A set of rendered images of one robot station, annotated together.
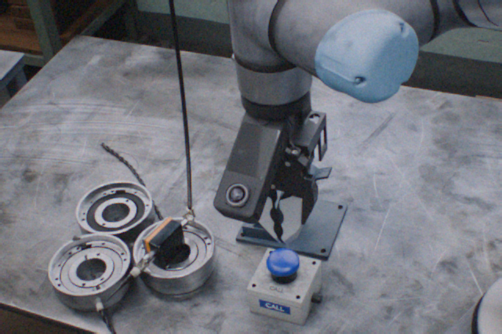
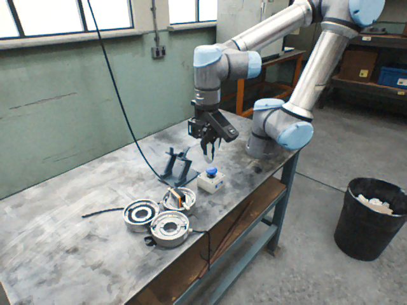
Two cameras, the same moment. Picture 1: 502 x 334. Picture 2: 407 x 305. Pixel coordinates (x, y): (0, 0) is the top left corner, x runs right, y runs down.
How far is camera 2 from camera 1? 0.85 m
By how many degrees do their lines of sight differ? 59
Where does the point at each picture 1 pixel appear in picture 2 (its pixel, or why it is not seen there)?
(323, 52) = (250, 63)
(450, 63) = not seen: hidden behind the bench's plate
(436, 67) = not seen: hidden behind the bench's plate
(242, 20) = (215, 70)
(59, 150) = (66, 234)
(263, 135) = (218, 114)
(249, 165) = (224, 122)
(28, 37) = not seen: outside the picture
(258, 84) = (217, 94)
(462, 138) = (171, 139)
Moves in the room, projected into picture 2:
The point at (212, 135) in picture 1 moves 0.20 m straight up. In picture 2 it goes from (114, 183) to (102, 134)
